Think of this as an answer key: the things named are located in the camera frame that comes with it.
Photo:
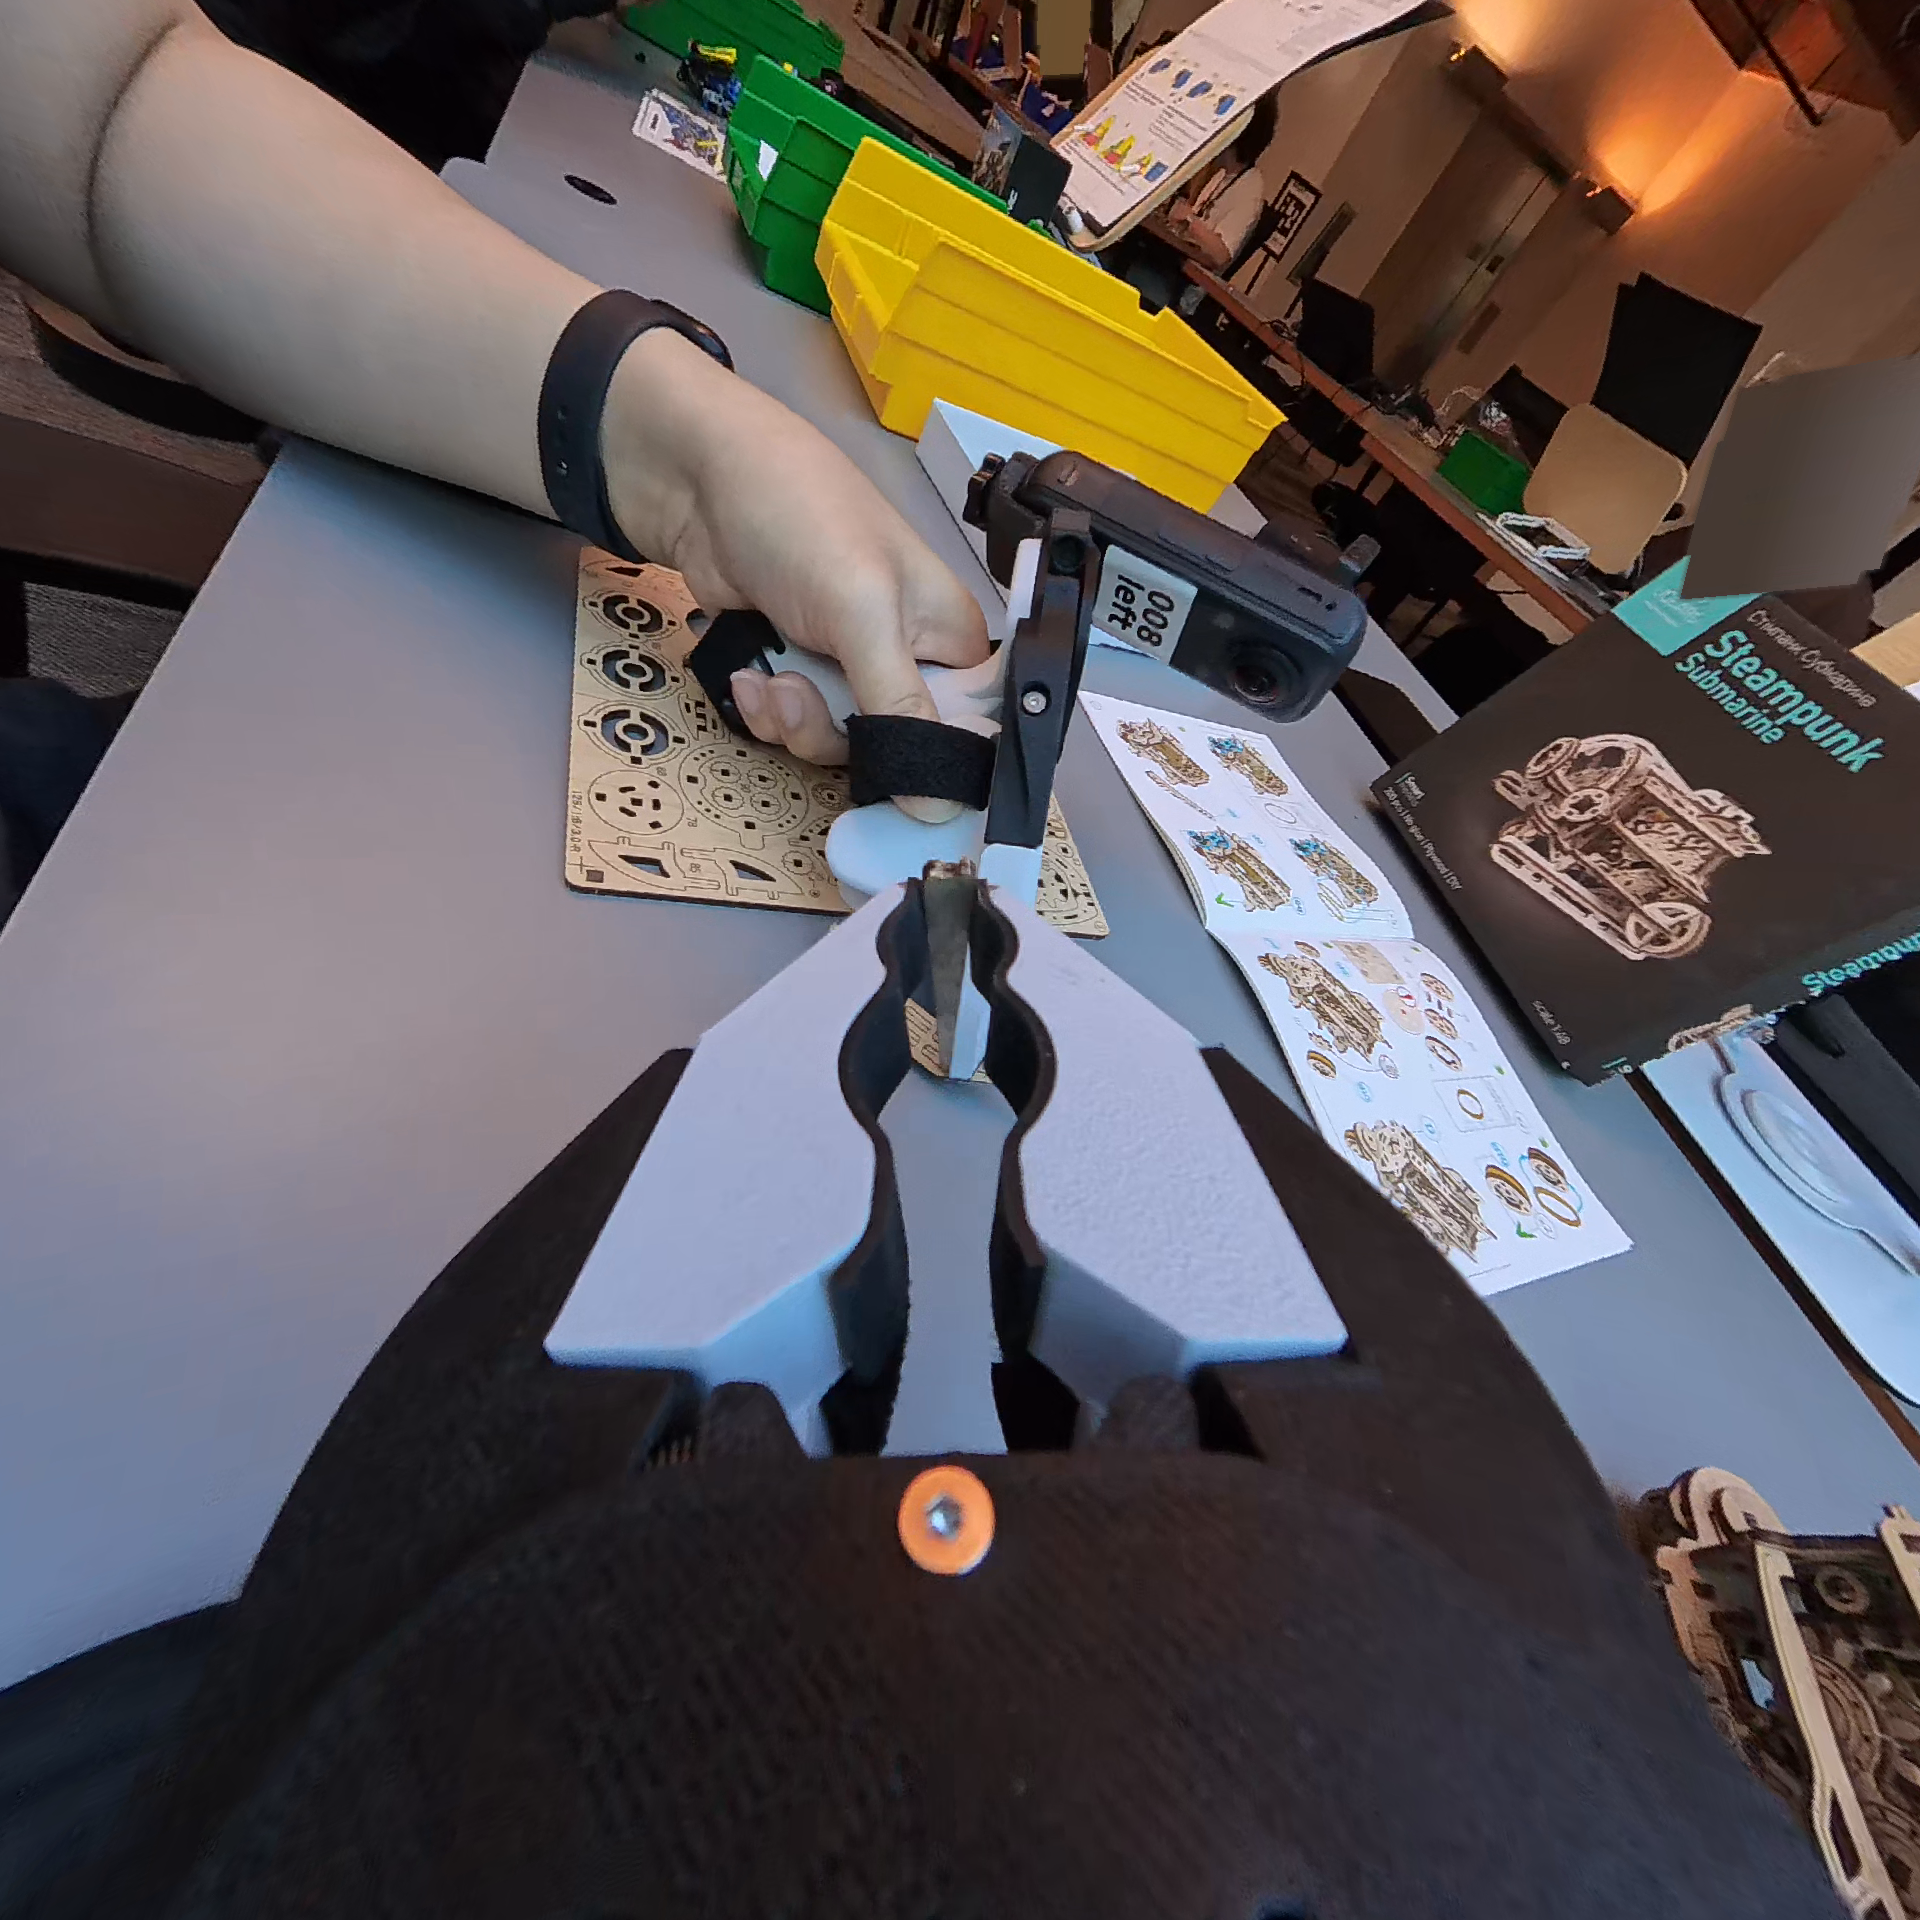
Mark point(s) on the cream chair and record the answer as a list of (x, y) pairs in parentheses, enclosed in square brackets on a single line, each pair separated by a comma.
[(1614, 478)]

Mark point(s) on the dark brown flat board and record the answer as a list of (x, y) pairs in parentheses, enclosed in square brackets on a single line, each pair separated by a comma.
[(1392, 712)]

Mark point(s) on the person's left forearm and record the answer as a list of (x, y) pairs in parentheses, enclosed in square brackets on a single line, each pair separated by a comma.
[(300, 225)]

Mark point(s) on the colourful picture card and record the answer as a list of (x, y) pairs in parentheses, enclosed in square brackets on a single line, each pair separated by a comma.
[(680, 131)]

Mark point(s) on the illustrated instruction booklet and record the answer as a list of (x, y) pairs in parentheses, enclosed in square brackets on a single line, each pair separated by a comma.
[(1353, 930)]

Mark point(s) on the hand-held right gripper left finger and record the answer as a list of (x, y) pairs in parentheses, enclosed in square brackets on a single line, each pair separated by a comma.
[(717, 1200)]

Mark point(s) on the person's left hand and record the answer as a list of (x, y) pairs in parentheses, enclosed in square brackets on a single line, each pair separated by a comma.
[(777, 510)]

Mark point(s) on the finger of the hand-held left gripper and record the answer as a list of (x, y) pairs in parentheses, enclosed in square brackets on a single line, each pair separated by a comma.
[(1012, 873)]

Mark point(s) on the black monitor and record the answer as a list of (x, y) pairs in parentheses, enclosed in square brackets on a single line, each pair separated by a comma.
[(1675, 359)]

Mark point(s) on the laser-cut wooden parts sheet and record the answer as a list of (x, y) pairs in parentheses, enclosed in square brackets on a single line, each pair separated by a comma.
[(657, 812)]

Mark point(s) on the small wooden part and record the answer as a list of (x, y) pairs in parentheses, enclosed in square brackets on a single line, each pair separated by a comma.
[(947, 945)]

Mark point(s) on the assembled wooden model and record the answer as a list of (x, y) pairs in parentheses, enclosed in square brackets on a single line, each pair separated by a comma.
[(1786, 1649)]

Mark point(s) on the black model kit box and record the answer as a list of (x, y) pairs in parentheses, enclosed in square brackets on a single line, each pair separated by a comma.
[(1619, 843)]

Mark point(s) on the small green bin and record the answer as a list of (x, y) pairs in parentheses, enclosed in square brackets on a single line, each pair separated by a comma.
[(1485, 474)]

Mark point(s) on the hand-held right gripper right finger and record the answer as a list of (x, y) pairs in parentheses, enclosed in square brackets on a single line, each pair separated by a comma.
[(1168, 1200)]

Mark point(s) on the black wristband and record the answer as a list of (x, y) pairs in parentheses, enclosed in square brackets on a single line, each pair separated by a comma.
[(576, 419)]

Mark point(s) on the white cardboard tray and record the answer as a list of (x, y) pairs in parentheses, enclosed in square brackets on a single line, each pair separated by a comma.
[(963, 466)]

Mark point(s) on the green plastic bin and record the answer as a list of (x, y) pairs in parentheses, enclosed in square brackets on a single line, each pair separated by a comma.
[(751, 23), (795, 180)]

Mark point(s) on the illustrated instruction poster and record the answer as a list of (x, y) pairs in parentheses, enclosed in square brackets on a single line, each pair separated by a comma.
[(1203, 106)]

